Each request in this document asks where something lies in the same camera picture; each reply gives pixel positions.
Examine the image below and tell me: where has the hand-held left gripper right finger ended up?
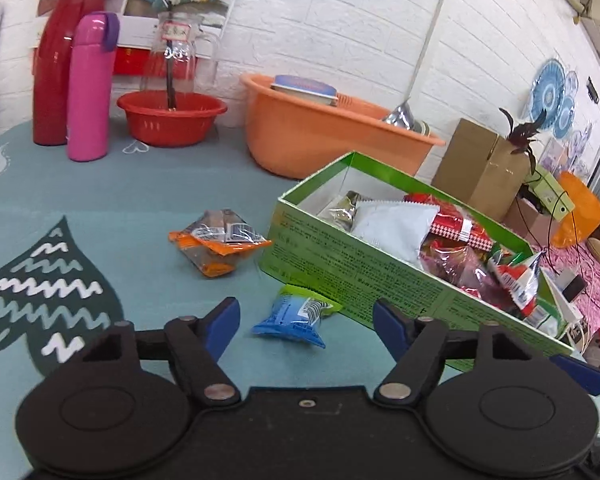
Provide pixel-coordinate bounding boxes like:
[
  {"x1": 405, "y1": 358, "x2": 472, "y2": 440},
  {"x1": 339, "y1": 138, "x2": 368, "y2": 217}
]
[{"x1": 372, "y1": 299, "x2": 549, "y2": 406}]

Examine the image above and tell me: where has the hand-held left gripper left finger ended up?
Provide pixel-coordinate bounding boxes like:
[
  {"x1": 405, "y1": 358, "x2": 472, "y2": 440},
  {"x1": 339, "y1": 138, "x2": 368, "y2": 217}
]
[{"x1": 82, "y1": 296, "x2": 242, "y2": 406}]

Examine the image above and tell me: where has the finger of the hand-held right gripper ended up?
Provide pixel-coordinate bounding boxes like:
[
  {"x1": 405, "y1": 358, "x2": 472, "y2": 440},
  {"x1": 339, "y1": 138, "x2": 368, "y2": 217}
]
[{"x1": 550, "y1": 354, "x2": 600, "y2": 397}]

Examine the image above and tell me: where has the green cardboard box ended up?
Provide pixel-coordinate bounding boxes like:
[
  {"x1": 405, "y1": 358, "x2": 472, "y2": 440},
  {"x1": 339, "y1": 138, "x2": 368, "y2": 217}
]
[{"x1": 257, "y1": 151, "x2": 583, "y2": 373}]

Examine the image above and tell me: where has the blue green snack packet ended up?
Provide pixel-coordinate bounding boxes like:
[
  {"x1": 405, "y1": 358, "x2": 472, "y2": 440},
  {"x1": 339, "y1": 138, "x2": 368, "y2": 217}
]
[{"x1": 251, "y1": 284, "x2": 343, "y2": 348}]

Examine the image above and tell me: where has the orange clear snack packet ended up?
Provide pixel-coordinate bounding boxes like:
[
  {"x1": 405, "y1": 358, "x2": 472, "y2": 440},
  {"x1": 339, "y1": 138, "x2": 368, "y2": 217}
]
[
  {"x1": 169, "y1": 230, "x2": 238, "y2": 279},
  {"x1": 190, "y1": 209, "x2": 273, "y2": 257}
]

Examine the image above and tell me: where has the clear red fruit snack packet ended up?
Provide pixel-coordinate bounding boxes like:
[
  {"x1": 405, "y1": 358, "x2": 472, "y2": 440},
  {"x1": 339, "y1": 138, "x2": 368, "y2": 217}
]
[{"x1": 422, "y1": 239, "x2": 491, "y2": 293}]

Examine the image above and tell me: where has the red white snack packet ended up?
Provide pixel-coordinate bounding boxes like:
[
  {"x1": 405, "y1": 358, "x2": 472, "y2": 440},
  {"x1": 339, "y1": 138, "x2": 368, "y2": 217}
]
[{"x1": 487, "y1": 245, "x2": 546, "y2": 321}]

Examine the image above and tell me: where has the red striped snack packet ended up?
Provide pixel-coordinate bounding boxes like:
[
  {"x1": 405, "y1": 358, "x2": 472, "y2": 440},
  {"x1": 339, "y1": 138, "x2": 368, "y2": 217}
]
[{"x1": 405, "y1": 194, "x2": 496, "y2": 252}]

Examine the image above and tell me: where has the silver green snack packet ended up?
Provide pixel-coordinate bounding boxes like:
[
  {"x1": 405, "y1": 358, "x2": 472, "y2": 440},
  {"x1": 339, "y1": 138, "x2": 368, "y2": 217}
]
[{"x1": 320, "y1": 191, "x2": 363, "y2": 231}]

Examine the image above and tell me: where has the teal printed tablecloth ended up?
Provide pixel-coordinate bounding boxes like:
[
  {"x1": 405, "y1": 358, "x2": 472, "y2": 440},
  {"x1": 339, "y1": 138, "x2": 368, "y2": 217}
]
[{"x1": 0, "y1": 117, "x2": 600, "y2": 480}]

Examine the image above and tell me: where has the orange bag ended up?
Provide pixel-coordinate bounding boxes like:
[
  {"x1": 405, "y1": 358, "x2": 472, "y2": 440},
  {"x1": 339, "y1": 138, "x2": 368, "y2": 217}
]
[{"x1": 550, "y1": 172, "x2": 600, "y2": 249}]

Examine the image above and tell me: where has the small brown cardboard box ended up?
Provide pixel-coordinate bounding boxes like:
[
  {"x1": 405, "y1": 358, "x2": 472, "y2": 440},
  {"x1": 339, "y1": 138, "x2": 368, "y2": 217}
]
[{"x1": 505, "y1": 195, "x2": 556, "y2": 241}]

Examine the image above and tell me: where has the large brown cardboard box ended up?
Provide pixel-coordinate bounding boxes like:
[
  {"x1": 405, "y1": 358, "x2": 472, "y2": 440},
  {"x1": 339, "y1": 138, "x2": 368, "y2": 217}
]
[{"x1": 431, "y1": 118, "x2": 531, "y2": 223}]

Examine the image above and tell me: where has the light green small box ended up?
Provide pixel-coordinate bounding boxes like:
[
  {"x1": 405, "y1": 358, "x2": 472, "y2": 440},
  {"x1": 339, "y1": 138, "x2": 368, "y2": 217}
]
[{"x1": 522, "y1": 166, "x2": 576, "y2": 221}]

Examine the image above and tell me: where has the red plastic basin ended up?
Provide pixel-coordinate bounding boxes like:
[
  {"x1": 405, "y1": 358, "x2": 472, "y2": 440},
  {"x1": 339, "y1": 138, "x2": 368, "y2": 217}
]
[{"x1": 116, "y1": 91, "x2": 228, "y2": 148}]

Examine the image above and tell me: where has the orange plastic basin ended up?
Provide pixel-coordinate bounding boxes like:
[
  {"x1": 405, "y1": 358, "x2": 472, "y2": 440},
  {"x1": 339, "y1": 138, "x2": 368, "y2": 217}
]
[{"x1": 240, "y1": 74, "x2": 446, "y2": 181}]

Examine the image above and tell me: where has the silver foil packet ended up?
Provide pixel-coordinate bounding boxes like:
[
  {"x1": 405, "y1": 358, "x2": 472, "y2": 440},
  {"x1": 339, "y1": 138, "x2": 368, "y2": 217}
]
[{"x1": 382, "y1": 100, "x2": 416, "y2": 131}]

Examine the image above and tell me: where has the dark red leafy plant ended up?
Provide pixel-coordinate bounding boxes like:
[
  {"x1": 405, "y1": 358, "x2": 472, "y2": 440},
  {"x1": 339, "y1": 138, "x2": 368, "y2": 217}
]
[{"x1": 499, "y1": 107, "x2": 548, "y2": 176}]

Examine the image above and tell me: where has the black stirring stick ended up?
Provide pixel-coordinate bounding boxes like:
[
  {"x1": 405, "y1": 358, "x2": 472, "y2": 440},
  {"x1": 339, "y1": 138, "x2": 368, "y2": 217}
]
[{"x1": 164, "y1": 47, "x2": 178, "y2": 111}]

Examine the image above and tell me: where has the blue round lid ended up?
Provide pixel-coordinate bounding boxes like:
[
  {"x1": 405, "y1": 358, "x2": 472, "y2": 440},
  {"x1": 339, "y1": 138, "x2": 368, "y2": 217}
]
[{"x1": 270, "y1": 75, "x2": 340, "y2": 107}]

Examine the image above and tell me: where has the pink thermos bottle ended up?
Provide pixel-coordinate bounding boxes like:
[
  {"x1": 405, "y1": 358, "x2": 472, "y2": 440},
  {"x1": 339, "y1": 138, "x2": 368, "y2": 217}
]
[{"x1": 66, "y1": 11, "x2": 120, "y2": 162}]

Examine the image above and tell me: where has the glass pitcher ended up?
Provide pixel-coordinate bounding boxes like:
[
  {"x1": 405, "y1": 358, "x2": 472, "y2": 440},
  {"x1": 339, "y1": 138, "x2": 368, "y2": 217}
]
[{"x1": 140, "y1": 11, "x2": 221, "y2": 96}]

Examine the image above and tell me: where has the group of blue patterned plates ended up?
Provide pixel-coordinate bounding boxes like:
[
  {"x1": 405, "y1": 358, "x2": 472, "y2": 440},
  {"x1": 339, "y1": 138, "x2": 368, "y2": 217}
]
[{"x1": 525, "y1": 57, "x2": 593, "y2": 171}]

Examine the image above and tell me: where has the red thermos jug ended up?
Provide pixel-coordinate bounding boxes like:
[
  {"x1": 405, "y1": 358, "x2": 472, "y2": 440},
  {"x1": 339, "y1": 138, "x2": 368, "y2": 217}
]
[{"x1": 32, "y1": 0, "x2": 113, "y2": 147}]

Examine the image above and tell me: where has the white wall conduit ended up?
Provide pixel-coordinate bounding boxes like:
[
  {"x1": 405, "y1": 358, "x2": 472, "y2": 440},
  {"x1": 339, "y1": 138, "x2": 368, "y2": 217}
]
[{"x1": 409, "y1": 0, "x2": 456, "y2": 103}]

